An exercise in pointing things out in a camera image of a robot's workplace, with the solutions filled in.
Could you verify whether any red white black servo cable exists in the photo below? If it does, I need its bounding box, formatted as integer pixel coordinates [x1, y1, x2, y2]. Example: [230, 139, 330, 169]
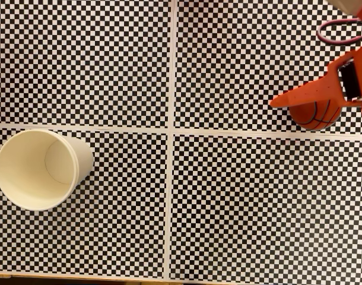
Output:
[316, 17, 362, 46]

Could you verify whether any white paper cup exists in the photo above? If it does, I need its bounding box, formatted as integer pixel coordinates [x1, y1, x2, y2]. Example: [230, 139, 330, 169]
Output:
[0, 128, 95, 212]

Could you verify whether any white plastic housing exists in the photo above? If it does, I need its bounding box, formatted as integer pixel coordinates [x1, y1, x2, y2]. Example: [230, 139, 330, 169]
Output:
[325, 0, 362, 14]

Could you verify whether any small orange basketball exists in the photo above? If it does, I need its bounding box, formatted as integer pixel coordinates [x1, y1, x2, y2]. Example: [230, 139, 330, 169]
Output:
[288, 100, 342, 132]

